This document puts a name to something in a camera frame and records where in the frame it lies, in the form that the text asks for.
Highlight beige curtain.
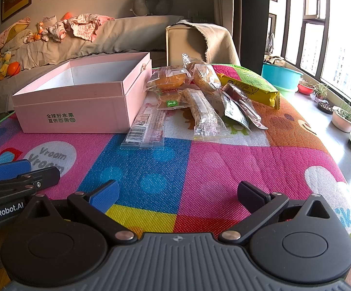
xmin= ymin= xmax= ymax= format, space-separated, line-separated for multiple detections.
xmin=213 ymin=0 xmax=243 ymax=37

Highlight pale pink plant pot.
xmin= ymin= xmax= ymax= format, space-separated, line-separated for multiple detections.
xmin=331 ymin=109 xmax=351 ymax=133

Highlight grey neck pillow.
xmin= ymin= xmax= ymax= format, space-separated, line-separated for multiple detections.
xmin=133 ymin=0 xmax=174 ymax=17

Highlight long brown bread packet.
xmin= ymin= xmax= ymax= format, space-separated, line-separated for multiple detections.
xmin=181 ymin=53 xmax=224 ymax=94

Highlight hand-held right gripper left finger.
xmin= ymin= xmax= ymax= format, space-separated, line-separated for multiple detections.
xmin=26 ymin=179 xmax=138 ymax=245

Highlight dark plant pot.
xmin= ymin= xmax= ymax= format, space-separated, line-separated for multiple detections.
xmin=317 ymin=101 xmax=334 ymax=115

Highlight pink cardboard box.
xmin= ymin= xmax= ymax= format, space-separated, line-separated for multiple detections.
xmin=12 ymin=51 xmax=153 ymax=134

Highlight silver foil snack packet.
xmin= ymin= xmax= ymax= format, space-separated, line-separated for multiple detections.
xmin=221 ymin=93 xmax=252 ymax=133

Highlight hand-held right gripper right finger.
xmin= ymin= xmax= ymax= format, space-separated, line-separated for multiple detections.
xmin=218 ymin=181 xmax=334 ymax=245

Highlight white patterned clothes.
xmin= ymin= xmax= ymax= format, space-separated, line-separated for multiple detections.
xmin=40 ymin=18 xmax=69 ymax=42

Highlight beige covered sofa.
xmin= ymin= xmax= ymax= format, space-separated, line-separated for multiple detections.
xmin=0 ymin=15 xmax=185 ymax=119

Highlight pale pink cloth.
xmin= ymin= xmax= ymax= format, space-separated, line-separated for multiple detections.
xmin=0 ymin=16 xmax=32 ymax=48

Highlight dark pillar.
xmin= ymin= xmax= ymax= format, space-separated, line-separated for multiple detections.
xmin=239 ymin=0 xmax=270 ymax=75

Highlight red plastic basin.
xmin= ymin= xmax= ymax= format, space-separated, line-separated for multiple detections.
xmin=297 ymin=83 xmax=315 ymax=96

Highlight pink floral clothes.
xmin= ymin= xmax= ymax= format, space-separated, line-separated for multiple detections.
xmin=67 ymin=13 xmax=115 ymax=42

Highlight small green label packet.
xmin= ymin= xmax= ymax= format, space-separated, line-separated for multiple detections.
xmin=155 ymin=89 xmax=191 ymax=110

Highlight orange ball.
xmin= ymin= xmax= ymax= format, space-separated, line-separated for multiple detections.
xmin=7 ymin=61 xmax=21 ymax=76

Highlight round orange bread packet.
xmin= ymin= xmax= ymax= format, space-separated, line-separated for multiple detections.
xmin=147 ymin=66 xmax=194 ymax=93

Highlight grain bar clear packet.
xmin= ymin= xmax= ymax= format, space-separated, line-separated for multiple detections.
xmin=180 ymin=87 xmax=228 ymax=139

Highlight yellow snack packet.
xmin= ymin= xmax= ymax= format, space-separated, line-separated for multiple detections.
xmin=216 ymin=73 xmax=281 ymax=110

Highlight beige cardboard box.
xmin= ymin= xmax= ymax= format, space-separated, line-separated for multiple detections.
xmin=165 ymin=24 xmax=213 ymax=67

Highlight black window frame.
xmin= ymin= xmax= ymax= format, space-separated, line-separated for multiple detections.
xmin=268 ymin=0 xmax=351 ymax=111

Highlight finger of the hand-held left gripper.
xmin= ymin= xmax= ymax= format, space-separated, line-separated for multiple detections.
xmin=0 ymin=158 xmax=32 ymax=182
xmin=0 ymin=169 xmax=61 ymax=202

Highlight colourful play mat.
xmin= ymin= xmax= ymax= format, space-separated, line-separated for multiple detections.
xmin=0 ymin=64 xmax=351 ymax=264

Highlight teal plastic basin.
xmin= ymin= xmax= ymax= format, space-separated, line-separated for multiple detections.
xmin=261 ymin=63 xmax=304 ymax=90

